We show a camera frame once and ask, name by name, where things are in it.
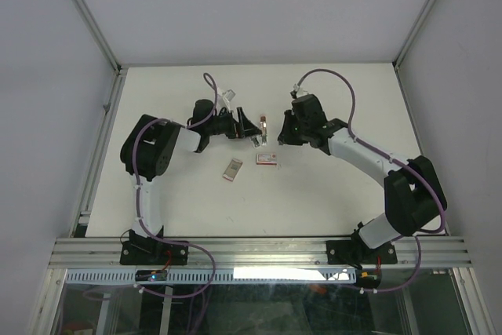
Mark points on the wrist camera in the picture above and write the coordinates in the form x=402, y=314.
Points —
x=298, y=91
x=228, y=95

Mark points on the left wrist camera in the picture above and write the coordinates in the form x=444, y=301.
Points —
x=228, y=95

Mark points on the staple box tray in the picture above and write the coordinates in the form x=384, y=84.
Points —
x=232, y=169

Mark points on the white stapler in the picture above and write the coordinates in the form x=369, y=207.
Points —
x=256, y=141

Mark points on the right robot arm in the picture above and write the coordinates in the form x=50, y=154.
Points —
x=413, y=195

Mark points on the red white staple box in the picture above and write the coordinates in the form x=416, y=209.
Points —
x=266, y=159

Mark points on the white slotted cable duct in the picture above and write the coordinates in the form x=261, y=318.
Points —
x=220, y=276

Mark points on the aluminium frame post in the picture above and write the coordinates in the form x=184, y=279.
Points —
x=417, y=25
x=97, y=34

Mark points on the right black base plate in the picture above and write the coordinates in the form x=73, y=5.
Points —
x=357, y=254

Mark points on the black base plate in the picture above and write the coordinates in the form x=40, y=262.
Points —
x=157, y=252
x=357, y=254

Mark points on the aluminium mounting rail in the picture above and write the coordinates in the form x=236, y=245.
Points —
x=433, y=252

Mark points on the right aluminium frame post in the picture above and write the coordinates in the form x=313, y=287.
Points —
x=417, y=25

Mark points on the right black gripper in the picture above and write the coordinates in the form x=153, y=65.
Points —
x=285, y=136

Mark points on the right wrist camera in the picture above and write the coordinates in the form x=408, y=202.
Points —
x=298, y=91

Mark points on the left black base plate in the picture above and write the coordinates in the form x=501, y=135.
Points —
x=157, y=252

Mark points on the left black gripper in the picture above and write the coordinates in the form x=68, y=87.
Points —
x=244, y=127

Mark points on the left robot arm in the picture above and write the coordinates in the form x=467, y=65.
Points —
x=148, y=149

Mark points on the left aluminium frame post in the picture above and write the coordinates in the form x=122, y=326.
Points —
x=97, y=34

